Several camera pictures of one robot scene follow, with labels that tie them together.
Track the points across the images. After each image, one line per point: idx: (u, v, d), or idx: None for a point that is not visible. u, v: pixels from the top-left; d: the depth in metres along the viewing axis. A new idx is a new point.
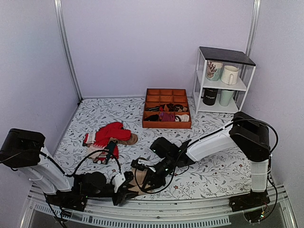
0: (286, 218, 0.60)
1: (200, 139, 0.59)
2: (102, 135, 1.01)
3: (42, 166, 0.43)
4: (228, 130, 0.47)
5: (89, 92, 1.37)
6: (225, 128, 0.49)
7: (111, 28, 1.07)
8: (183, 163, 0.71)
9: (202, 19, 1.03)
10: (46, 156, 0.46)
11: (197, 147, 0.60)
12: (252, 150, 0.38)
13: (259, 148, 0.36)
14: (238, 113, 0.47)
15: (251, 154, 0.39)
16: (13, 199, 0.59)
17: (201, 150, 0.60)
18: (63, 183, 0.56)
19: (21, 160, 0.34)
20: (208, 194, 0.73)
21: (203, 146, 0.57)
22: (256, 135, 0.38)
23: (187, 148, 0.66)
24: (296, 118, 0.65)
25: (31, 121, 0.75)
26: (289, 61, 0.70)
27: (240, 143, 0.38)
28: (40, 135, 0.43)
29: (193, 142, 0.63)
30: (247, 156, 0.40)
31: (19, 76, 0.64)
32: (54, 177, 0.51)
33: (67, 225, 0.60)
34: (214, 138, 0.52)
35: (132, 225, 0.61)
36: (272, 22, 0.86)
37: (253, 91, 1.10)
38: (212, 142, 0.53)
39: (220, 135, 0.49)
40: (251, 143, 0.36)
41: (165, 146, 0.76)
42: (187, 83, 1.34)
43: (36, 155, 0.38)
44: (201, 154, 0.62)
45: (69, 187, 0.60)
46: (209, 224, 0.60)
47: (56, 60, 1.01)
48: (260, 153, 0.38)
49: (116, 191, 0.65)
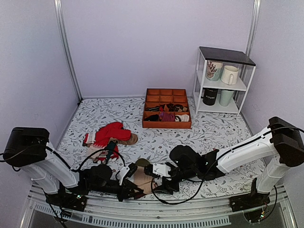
0: (286, 218, 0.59)
1: (232, 150, 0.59)
2: (102, 135, 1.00)
3: (49, 161, 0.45)
4: (267, 138, 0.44)
5: (89, 92, 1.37)
6: (263, 136, 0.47)
7: (111, 29, 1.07)
8: (212, 175, 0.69)
9: (202, 19, 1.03)
10: (52, 151, 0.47)
11: (230, 159, 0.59)
12: (294, 157, 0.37)
13: (299, 156, 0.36)
14: (274, 119, 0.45)
15: (291, 161, 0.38)
16: (13, 198, 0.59)
17: (234, 162, 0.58)
18: (70, 178, 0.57)
19: (29, 157, 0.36)
20: (208, 194, 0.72)
21: (237, 157, 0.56)
22: (296, 141, 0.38)
23: (218, 161, 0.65)
24: (296, 118, 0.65)
25: (32, 120, 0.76)
26: (289, 61, 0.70)
27: (283, 152, 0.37)
28: (43, 130, 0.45)
29: (224, 154, 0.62)
30: (285, 163, 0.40)
31: (19, 76, 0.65)
32: (60, 173, 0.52)
33: (67, 225, 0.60)
34: (252, 148, 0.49)
35: (133, 225, 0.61)
36: (271, 22, 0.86)
37: (253, 91, 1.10)
38: (247, 152, 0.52)
39: (258, 144, 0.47)
40: (296, 151, 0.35)
41: (190, 156, 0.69)
42: (187, 83, 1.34)
43: (43, 150, 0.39)
44: (235, 166, 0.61)
45: (75, 182, 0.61)
46: (209, 224, 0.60)
47: (56, 60, 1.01)
48: (299, 159, 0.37)
49: (120, 184, 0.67)
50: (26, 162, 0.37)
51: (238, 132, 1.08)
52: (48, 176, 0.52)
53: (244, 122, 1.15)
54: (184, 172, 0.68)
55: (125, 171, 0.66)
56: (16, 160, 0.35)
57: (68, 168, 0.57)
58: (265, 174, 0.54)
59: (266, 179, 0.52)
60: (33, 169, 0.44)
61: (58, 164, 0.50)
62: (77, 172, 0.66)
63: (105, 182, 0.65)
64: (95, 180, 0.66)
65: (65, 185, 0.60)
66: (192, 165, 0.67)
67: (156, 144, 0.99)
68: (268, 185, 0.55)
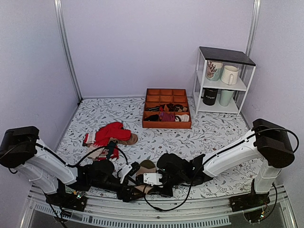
0: (286, 218, 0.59)
1: (217, 155, 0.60)
2: (102, 135, 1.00)
3: (40, 158, 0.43)
4: (251, 142, 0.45)
5: (89, 92, 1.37)
6: (247, 139, 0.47)
7: (111, 29, 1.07)
8: (200, 180, 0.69)
9: (202, 18, 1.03)
10: (43, 147, 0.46)
11: (215, 164, 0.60)
12: (280, 158, 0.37)
13: (285, 156, 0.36)
14: (258, 121, 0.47)
15: (278, 162, 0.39)
16: (13, 198, 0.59)
17: (220, 166, 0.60)
18: (66, 175, 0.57)
19: (17, 156, 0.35)
20: (208, 194, 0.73)
21: (223, 161, 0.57)
22: (280, 142, 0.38)
23: (204, 165, 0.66)
24: (296, 118, 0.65)
25: (32, 120, 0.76)
26: (289, 61, 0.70)
27: (268, 155, 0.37)
28: (33, 128, 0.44)
29: (209, 159, 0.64)
30: (272, 165, 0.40)
31: (19, 76, 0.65)
32: (55, 170, 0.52)
33: (67, 225, 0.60)
34: (237, 152, 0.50)
35: (132, 225, 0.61)
36: (271, 22, 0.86)
37: (253, 91, 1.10)
38: (233, 157, 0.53)
39: (242, 148, 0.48)
40: (280, 153, 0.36)
41: (176, 163, 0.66)
42: (187, 83, 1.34)
43: (33, 147, 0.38)
44: (221, 169, 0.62)
45: (73, 177, 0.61)
46: (209, 224, 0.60)
47: (56, 60, 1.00)
48: (285, 160, 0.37)
49: (121, 182, 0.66)
50: (18, 162, 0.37)
51: (237, 132, 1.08)
52: (45, 176, 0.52)
53: (244, 122, 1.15)
54: (174, 178, 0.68)
55: (128, 169, 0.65)
56: (7, 160, 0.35)
57: (62, 164, 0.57)
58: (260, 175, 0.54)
59: (261, 181, 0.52)
60: (29, 170, 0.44)
61: (51, 160, 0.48)
62: (74, 167, 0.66)
63: (106, 177, 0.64)
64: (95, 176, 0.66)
65: (64, 183, 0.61)
66: (179, 172, 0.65)
67: (156, 144, 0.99)
68: (265, 185, 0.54)
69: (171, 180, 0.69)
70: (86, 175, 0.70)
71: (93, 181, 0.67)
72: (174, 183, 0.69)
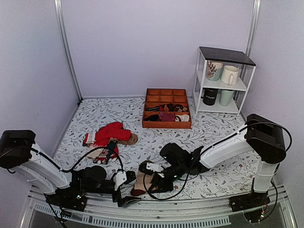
0: (286, 218, 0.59)
1: (213, 146, 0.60)
2: (102, 135, 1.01)
3: (34, 162, 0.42)
4: (242, 135, 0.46)
5: (89, 92, 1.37)
6: (239, 132, 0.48)
7: (110, 29, 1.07)
8: (197, 170, 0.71)
9: (202, 18, 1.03)
10: (38, 153, 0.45)
11: (211, 154, 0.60)
12: (270, 152, 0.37)
13: (275, 150, 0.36)
14: (251, 116, 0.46)
15: (269, 156, 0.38)
16: (12, 199, 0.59)
17: (214, 157, 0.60)
18: (61, 179, 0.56)
19: (12, 159, 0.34)
20: (208, 194, 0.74)
21: (217, 152, 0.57)
22: (271, 137, 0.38)
23: (201, 156, 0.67)
24: (296, 118, 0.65)
25: (32, 120, 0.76)
26: (289, 61, 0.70)
27: (256, 147, 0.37)
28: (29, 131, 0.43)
29: (206, 149, 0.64)
30: (264, 159, 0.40)
31: (19, 75, 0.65)
32: (50, 174, 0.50)
33: (67, 225, 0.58)
34: (229, 144, 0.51)
35: (132, 225, 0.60)
36: (271, 21, 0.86)
37: (253, 91, 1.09)
38: (225, 148, 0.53)
39: (234, 140, 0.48)
40: (268, 146, 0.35)
41: (177, 153, 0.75)
42: (187, 83, 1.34)
43: (29, 152, 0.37)
44: (215, 161, 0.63)
45: (67, 182, 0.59)
46: (210, 224, 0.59)
47: (56, 60, 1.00)
48: (276, 155, 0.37)
49: (116, 189, 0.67)
50: (14, 164, 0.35)
51: None
52: (42, 177, 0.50)
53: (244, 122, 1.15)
54: (175, 169, 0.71)
55: (121, 181, 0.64)
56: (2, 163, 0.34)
57: (57, 168, 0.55)
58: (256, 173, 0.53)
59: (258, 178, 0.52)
60: (24, 171, 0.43)
61: (45, 164, 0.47)
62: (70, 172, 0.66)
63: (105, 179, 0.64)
64: (88, 181, 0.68)
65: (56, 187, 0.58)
66: (178, 160, 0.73)
67: (156, 144, 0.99)
68: (264, 184, 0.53)
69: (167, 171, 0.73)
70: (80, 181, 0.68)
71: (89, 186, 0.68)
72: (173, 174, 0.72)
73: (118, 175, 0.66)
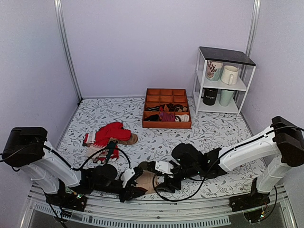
0: (286, 218, 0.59)
1: (235, 148, 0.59)
2: (103, 135, 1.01)
3: (46, 160, 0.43)
4: (270, 138, 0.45)
5: (89, 92, 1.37)
6: (266, 135, 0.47)
7: (110, 28, 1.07)
8: (214, 174, 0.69)
9: (202, 19, 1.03)
10: (51, 150, 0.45)
11: (232, 157, 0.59)
12: (296, 156, 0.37)
13: (300, 155, 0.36)
14: (277, 118, 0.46)
15: (293, 160, 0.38)
16: (13, 199, 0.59)
17: (237, 160, 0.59)
18: (70, 177, 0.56)
19: (25, 157, 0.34)
20: (208, 194, 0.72)
21: (241, 155, 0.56)
22: (297, 140, 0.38)
23: (220, 159, 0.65)
24: (296, 118, 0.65)
25: (32, 120, 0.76)
26: (289, 61, 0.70)
27: (284, 150, 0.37)
28: (41, 129, 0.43)
29: (226, 152, 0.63)
30: (286, 161, 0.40)
31: (19, 76, 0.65)
32: (60, 172, 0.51)
33: (67, 225, 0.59)
34: (255, 147, 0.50)
35: (132, 225, 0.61)
36: (271, 21, 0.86)
37: (253, 91, 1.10)
38: (250, 152, 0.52)
39: (261, 143, 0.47)
40: (298, 149, 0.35)
41: (192, 155, 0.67)
42: (187, 83, 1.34)
43: (41, 149, 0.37)
44: (237, 164, 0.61)
45: (77, 180, 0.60)
46: (210, 224, 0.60)
47: (56, 60, 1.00)
48: (299, 158, 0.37)
49: (124, 185, 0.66)
50: (25, 162, 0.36)
51: (238, 132, 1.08)
52: (47, 176, 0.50)
53: (244, 122, 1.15)
54: (186, 170, 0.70)
55: (129, 175, 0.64)
56: (14, 161, 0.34)
57: (67, 166, 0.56)
58: (265, 175, 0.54)
59: (266, 180, 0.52)
60: (32, 169, 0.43)
61: (56, 162, 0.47)
62: (79, 171, 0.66)
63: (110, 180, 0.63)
64: (98, 180, 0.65)
65: (66, 185, 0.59)
66: (194, 164, 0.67)
67: (156, 144, 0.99)
68: (269, 185, 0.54)
69: (182, 172, 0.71)
70: (89, 179, 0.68)
71: (96, 184, 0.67)
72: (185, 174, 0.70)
73: (127, 172, 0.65)
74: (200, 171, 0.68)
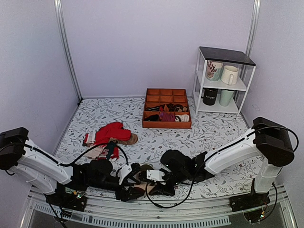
0: (286, 218, 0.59)
1: (219, 152, 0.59)
2: (102, 135, 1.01)
3: (29, 158, 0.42)
4: (251, 140, 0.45)
5: (90, 92, 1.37)
6: (246, 137, 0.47)
7: (110, 28, 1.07)
8: (202, 177, 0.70)
9: (202, 19, 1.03)
10: (33, 148, 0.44)
11: (217, 161, 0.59)
12: (280, 156, 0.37)
13: (284, 154, 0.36)
14: (258, 119, 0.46)
15: (278, 160, 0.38)
16: (13, 199, 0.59)
17: (222, 163, 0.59)
18: (60, 174, 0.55)
19: (7, 157, 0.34)
20: (208, 194, 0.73)
21: (225, 158, 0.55)
22: (280, 140, 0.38)
23: (205, 163, 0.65)
24: (296, 118, 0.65)
25: (32, 121, 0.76)
26: (289, 61, 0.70)
27: (266, 152, 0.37)
28: (22, 129, 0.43)
29: (212, 155, 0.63)
30: (272, 163, 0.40)
31: (19, 76, 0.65)
32: (48, 170, 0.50)
33: (67, 225, 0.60)
34: (237, 149, 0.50)
35: (132, 225, 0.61)
36: (271, 21, 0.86)
37: (253, 91, 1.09)
38: (232, 154, 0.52)
39: (242, 146, 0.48)
40: (279, 150, 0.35)
41: (179, 159, 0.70)
42: (187, 83, 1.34)
43: (20, 147, 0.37)
44: (222, 166, 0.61)
45: (68, 176, 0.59)
46: (209, 224, 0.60)
47: (56, 60, 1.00)
48: (283, 157, 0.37)
49: (120, 183, 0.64)
50: (12, 163, 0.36)
51: (238, 132, 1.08)
52: (39, 176, 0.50)
53: (244, 122, 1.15)
54: (176, 175, 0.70)
55: (127, 171, 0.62)
56: None
57: (55, 163, 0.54)
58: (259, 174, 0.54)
59: (261, 179, 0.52)
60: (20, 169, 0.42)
61: (42, 160, 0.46)
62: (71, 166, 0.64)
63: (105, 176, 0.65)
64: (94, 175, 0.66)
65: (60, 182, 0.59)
66: (182, 168, 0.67)
67: (156, 144, 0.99)
68: (264, 185, 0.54)
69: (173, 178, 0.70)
70: (84, 175, 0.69)
71: (90, 179, 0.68)
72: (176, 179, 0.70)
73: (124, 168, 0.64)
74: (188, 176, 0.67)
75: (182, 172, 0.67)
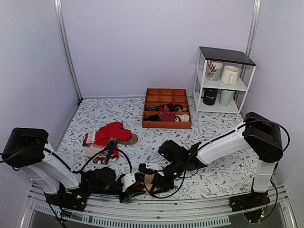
0: (286, 218, 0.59)
1: (210, 142, 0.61)
2: (102, 135, 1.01)
3: (47, 162, 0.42)
4: (241, 132, 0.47)
5: (90, 92, 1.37)
6: (237, 129, 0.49)
7: (109, 28, 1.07)
8: (194, 166, 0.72)
9: (202, 19, 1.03)
10: (51, 153, 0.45)
11: (208, 150, 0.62)
12: (267, 151, 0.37)
13: (272, 149, 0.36)
14: (250, 114, 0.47)
15: (265, 156, 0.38)
16: (13, 198, 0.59)
17: (212, 154, 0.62)
18: (70, 180, 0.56)
19: (23, 158, 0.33)
20: (208, 194, 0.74)
21: (215, 148, 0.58)
22: (270, 136, 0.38)
23: (197, 152, 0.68)
24: (296, 118, 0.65)
25: (32, 121, 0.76)
26: (289, 61, 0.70)
27: (253, 144, 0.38)
28: (42, 131, 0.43)
29: (203, 146, 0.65)
30: (261, 158, 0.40)
31: (19, 76, 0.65)
32: (59, 175, 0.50)
33: (67, 225, 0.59)
34: (227, 141, 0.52)
35: (132, 225, 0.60)
36: (272, 21, 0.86)
37: (253, 91, 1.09)
38: (223, 145, 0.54)
39: (232, 137, 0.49)
40: (267, 145, 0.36)
41: (172, 148, 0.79)
42: (187, 83, 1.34)
43: (41, 151, 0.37)
44: (213, 157, 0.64)
45: (76, 184, 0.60)
46: (209, 224, 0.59)
47: (56, 60, 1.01)
48: (271, 153, 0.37)
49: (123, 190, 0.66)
50: (24, 164, 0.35)
51: None
52: (47, 177, 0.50)
53: None
54: (175, 166, 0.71)
55: (130, 182, 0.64)
56: (14, 161, 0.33)
57: (68, 169, 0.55)
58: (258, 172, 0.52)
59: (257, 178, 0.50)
60: (32, 171, 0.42)
61: (57, 165, 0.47)
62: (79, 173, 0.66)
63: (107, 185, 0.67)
64: (98, 182, 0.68)
65: (65, 187, 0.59)
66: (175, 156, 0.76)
67: (156, 144, 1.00)
68: (263, 185, 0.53)
69: (168, 169, 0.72)
70: (88, 182, 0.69)
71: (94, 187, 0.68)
72: (175, 170, 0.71)
73: (127, 177, 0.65)
74: (182, 165, 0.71)
75: (176, 160, 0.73)
